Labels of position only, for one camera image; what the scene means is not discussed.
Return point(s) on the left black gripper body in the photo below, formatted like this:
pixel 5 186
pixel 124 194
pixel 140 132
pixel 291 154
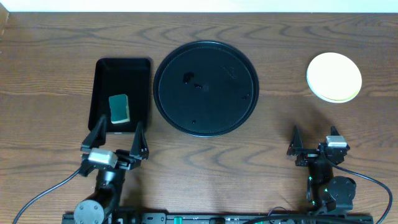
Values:
pixel 123 158

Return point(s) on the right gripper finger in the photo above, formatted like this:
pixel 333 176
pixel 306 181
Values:
pixel 334 131
pixel 296 146

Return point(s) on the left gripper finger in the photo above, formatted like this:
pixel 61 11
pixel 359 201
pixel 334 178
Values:
pixel 139 149
pixel 96 137

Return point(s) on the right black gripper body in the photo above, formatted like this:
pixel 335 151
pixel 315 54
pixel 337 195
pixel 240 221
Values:
pixel 307 157

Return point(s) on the light blue plate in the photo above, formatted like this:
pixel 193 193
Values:
pixel 336 97

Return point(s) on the green yellow sponge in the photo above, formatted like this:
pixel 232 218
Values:
pixel 119 108

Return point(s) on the yellow plate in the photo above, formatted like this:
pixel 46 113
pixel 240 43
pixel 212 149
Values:
pixel 330 73

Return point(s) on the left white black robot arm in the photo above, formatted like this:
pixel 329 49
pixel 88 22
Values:
pixel 102 206

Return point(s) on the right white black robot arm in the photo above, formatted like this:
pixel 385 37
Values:
pixel 329 194

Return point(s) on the black rectangular tray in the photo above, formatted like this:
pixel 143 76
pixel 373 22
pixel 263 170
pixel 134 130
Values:
pixel 115 76

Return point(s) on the round black serving tray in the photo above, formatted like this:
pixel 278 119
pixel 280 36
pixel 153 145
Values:
pixel 206 88

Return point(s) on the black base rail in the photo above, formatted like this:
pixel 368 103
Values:
pixel 162 218

